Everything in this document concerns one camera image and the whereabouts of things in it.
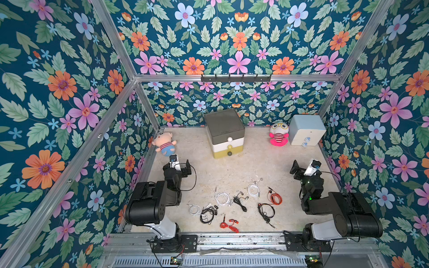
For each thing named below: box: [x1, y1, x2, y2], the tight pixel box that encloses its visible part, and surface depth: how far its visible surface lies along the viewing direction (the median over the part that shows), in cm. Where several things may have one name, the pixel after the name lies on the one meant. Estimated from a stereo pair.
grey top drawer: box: [204, 108, 246, 145], surface depth 93 cm
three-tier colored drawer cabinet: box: [204, 108, 246, 159], surface depth 98 cm
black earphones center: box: [232, 190, 250, 213], surface depth 88 cm
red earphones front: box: [219, 213, 240, 234], surface depth 80 cm
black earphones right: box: [256, 202, 276, 229], surface depth 85 cm
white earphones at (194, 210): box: [186, 201, 212, 216], surface depth 85 cm
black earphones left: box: [199, 204, 219, 224], surface depth 84 cm
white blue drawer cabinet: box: [288, 114, 327, 147], surface depth 106 cm
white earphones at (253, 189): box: [247, 177, 264, 198], surface depth 92 cm
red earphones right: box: [267, 185, 283, 205], surface depth 89 cm
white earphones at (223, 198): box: [214, 192, 233, 207], surface depth 88 cm
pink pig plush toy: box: [151, 131, 178, 157], surface depth 106 cm
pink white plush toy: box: [269, 122, 290, 147], surface depth 111 cm
